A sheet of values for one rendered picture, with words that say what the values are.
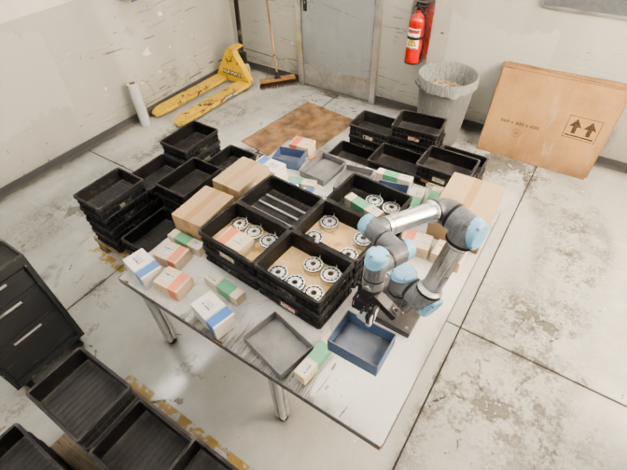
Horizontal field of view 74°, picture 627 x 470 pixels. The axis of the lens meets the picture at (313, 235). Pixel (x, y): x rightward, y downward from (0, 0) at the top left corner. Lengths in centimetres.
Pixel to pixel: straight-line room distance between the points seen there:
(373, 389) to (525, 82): 330
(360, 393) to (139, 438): 109
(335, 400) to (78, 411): 123
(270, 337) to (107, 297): 168
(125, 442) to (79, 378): 40
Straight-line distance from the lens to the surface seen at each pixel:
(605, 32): 443
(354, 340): 161
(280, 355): 200
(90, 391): 244
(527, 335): 316
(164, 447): 230
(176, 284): 226
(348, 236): 227
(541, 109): 449
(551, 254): 373
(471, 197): 254
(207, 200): 255
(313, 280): 207
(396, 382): 196
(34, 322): 290
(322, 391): 192
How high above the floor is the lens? 245
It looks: 45 degrees down
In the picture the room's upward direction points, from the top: 2 degrees counter-clockwise
